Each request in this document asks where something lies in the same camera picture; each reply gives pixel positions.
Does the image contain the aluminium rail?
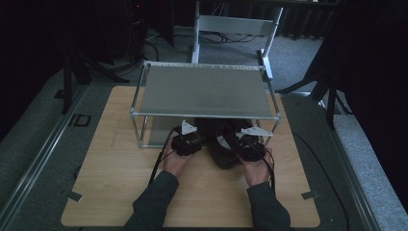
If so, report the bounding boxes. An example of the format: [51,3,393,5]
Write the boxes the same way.
[0,84,89,223]
[278,90,383,231]

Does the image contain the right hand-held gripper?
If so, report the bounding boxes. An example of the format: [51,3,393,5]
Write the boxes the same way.
[235,125,274,163]

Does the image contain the white metal stand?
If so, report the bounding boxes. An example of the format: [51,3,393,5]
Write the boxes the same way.
[191,0,285,81]

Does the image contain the grey tape piece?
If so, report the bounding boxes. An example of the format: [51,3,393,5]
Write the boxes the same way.
[300,190,320,201]
[64,190,84,203]

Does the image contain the person's right hand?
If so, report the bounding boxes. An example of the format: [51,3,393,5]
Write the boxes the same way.
[240,147,274,188]

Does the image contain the person's left hand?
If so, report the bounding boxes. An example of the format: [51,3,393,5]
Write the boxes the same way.
[163,149,195,178]

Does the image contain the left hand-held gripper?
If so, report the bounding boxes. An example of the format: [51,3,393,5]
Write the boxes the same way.
[170,119,204,158]

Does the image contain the dark equipment with red light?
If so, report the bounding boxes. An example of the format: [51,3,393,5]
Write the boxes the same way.
[126,0,150,61]

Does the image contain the black tripod stand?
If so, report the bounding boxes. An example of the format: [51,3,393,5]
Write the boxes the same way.
[60,30,131,116]
[274,41,354,130]

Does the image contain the bundle of black floor cables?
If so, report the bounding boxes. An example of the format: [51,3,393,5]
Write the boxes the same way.
[197,30,262,45]

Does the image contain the dark curtain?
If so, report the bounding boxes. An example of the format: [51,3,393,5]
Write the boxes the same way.
[316,0,408,206]

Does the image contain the grey two-tier shoe rack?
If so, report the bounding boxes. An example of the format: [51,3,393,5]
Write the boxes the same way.
[129,60,283,151]

